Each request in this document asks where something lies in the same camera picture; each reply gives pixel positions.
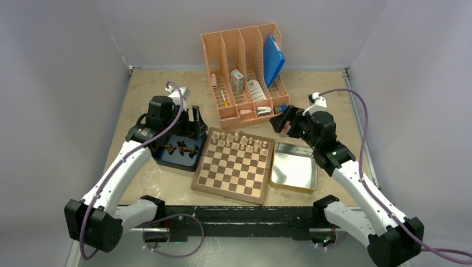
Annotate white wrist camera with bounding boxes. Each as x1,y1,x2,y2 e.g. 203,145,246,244
302,92,327,116
165,86,190,110

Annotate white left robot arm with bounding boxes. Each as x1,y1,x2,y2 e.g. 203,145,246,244
64,96,208,260

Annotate white labelled packet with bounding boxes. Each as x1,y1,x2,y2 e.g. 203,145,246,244
248,80,267,102

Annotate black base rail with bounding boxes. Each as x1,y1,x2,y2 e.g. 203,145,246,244
130,205,355,242

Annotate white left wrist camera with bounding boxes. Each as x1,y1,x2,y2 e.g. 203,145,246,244
165,86,190,110

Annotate dark chess pieces in tray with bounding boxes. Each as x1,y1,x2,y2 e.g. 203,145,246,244
160,140,199,159

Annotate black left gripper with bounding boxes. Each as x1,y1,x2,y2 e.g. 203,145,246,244
162,105,207,137

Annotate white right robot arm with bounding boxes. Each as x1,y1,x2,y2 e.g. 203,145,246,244
269,105,424,266

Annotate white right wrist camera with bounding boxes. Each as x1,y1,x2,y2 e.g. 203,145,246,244
302,92,327,116

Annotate wooden chess board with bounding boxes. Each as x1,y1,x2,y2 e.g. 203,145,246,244
191,127,276,205

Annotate white red small box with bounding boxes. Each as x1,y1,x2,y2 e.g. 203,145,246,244
230,69,244,95

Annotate blue folder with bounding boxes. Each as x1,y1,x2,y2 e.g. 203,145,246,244
263,34,286,88

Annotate pink cap bottle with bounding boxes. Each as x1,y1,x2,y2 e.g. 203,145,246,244
280,121,290,136

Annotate dark blue tin tray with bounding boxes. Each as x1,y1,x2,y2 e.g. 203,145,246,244
151,133,207,172

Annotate blue cap glue stick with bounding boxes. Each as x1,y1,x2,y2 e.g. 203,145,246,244
273,105,287,115

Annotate white stapler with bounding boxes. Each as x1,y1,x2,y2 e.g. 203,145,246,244
256,106,272,117

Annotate light chess pieces row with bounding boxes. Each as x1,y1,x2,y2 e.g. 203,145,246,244
206,131,271,158

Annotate orange file organizer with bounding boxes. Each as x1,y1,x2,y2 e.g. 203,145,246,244
201,23,291,129

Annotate yellow pen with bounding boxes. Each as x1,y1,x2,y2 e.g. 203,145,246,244
220,90,229,107

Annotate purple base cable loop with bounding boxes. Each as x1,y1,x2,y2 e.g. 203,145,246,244
142,214,205,259

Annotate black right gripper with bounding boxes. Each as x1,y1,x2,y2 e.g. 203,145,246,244
270,105,320,150

